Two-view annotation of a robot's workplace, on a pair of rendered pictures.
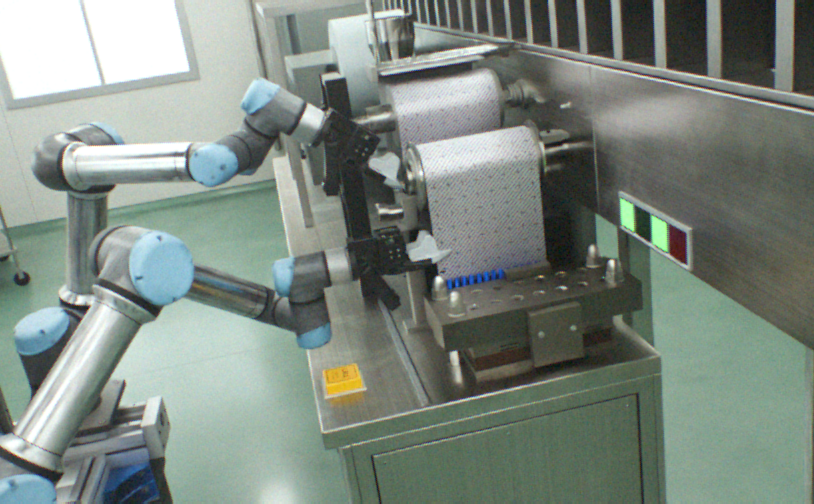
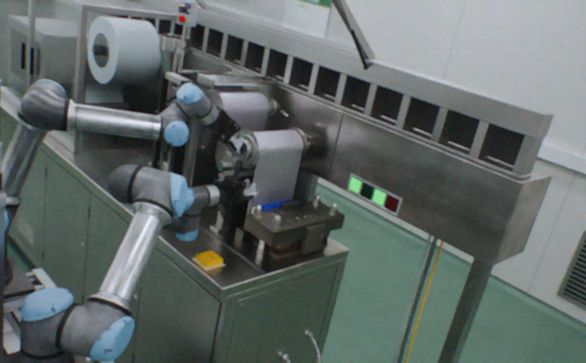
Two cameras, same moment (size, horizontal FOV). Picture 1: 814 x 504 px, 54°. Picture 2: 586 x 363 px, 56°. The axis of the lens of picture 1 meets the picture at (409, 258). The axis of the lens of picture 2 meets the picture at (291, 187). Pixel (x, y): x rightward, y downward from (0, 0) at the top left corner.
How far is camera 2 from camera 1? 1.11 m
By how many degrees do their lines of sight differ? 37
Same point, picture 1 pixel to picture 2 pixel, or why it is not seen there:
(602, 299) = (331, 222)
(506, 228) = (282, 181)
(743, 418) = not seen: hidden behind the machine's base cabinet
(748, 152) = (448, 175)
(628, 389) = (335, 265)
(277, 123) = (198, 111)
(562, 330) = (317, 237)
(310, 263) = (201, 193)
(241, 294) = not seen: hidden behind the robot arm
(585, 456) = (312, 297)
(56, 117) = not seen: outside the picture
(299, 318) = (188, 224)
